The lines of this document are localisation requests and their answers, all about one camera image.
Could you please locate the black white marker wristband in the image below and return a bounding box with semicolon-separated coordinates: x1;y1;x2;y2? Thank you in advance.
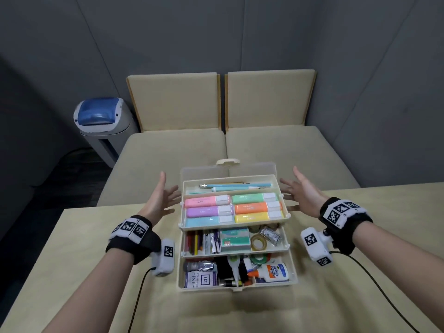
318;197;374;256
105;215;162;266

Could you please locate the cream tiered organizer box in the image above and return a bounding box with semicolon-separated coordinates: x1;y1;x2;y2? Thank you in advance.
176;158;299;293

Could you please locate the orange highlighter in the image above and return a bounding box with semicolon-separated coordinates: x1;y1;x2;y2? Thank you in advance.
234;201;283;215

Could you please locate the person's right forearm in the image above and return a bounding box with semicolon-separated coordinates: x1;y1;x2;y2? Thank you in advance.
352;222;444;333

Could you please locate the white purple marker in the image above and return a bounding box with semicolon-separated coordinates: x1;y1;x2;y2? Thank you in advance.
242;257;259;275

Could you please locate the grey blue-lid paper shredder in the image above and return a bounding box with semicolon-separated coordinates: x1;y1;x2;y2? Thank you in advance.
73;97;140;168

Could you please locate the purple highlighter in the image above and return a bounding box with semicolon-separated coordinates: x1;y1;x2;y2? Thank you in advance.
186;204;234;219

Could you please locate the person's left forearm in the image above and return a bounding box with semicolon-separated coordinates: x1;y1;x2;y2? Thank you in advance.
41;247;135;333

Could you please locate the person's right hand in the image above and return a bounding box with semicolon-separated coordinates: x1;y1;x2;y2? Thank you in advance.
279;166;331;219

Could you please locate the black camera cable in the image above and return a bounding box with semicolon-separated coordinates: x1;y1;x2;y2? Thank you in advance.
127;266;157;333
329;251;421;333

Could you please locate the white purple ink box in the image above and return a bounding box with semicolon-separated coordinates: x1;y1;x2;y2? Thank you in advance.
184;271;219;290

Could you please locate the pile of coloured clips and pens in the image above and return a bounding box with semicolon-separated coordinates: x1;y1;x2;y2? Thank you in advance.
203;229;221;255

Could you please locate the light blue highlighter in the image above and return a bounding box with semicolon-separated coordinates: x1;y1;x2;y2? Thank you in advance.
185;215;236;228

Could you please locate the white plastic paddle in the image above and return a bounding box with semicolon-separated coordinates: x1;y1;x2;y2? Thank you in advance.
227;255;241;287

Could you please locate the white glue bottle orange cap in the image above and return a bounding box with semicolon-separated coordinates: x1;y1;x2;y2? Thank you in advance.
256;262;290;284

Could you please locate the green white staple box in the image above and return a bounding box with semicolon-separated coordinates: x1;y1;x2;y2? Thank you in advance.
219;228;252;252

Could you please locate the yellow highlighter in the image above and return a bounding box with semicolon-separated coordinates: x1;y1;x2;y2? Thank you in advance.
235;210;285;224

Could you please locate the person's left hand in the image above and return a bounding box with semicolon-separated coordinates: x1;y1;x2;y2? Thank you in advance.
138;171;182;228

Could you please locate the beige sofa chair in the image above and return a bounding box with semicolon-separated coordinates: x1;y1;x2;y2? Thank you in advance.
224;69;361;191
97;72;227;207

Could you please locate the white green correction tape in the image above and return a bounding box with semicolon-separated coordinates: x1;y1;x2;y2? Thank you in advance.
250;253;273;266

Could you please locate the teal white slim pen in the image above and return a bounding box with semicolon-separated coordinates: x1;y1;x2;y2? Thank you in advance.
189;186;260;195

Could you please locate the green highlighter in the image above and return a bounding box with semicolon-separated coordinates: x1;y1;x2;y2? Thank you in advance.
231;192;278;205

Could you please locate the grey date stamp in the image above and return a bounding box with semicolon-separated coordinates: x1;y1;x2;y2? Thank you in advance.
183;260;214;274

